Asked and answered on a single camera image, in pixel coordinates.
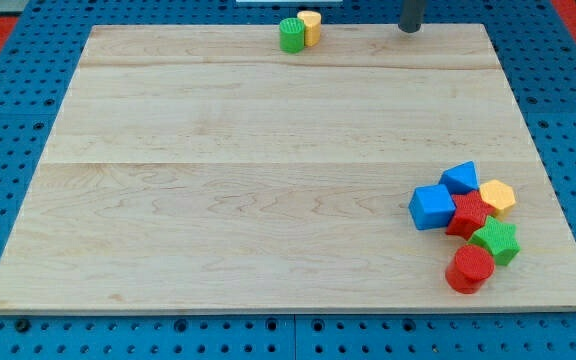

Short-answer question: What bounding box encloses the blue cube block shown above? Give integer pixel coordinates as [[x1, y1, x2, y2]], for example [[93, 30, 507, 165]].
[[408, 184, 456, 230]]

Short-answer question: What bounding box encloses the light wooden board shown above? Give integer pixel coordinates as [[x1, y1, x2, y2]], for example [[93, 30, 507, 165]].
[[0, 24, 576, 316]]

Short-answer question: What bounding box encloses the blue triangular block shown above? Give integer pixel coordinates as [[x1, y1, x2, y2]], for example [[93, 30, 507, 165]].
[[439, 161, 479, 195]]

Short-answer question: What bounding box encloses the yellow hexagon block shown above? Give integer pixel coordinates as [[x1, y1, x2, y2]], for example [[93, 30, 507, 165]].
[[479, 179, 516, 220]]

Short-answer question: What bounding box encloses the red star block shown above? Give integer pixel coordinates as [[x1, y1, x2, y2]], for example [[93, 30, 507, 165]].
[[445, 190, 494, 240]]

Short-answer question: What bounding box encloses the green cylinder block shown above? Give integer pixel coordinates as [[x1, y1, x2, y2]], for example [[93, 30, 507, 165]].
[[279, 17, 305, 53]]

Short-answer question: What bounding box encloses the red cylinder block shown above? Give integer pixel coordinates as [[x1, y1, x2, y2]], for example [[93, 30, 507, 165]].
[[445, 245, 495, 294]]

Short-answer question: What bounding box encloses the green star block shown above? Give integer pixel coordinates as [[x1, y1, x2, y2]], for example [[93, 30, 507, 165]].
[[468, 216, 521, 266]]

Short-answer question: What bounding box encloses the yellow heart block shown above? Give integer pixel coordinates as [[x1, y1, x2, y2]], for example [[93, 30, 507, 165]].
[[297, 10, 322, 47]]

